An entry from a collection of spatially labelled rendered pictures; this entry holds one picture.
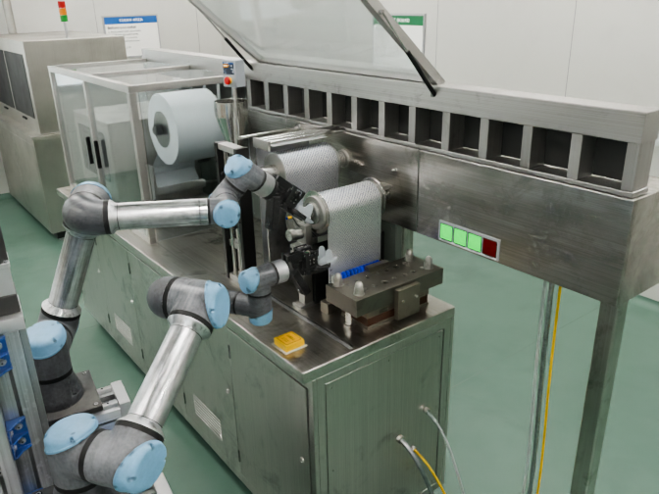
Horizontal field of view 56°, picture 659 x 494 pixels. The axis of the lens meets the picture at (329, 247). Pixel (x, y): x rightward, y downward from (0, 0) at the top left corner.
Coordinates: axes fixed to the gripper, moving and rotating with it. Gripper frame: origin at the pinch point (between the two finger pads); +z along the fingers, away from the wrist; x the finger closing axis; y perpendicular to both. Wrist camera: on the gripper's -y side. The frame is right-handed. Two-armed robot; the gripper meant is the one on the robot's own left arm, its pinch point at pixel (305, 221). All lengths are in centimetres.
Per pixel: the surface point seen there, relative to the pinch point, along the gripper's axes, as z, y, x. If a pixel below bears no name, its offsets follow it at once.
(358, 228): 17.2, 7.4, -5.9
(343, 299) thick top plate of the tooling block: 14.3, -16.4, -19.2
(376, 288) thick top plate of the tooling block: 21.4, -8.1, -22.8
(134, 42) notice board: 106, 122, 549
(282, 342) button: 2.8, -37.5, -16.6
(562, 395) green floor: 188, -3, -20
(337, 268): 17.9, -7.9, -5.9
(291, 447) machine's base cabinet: 28, -68, -19
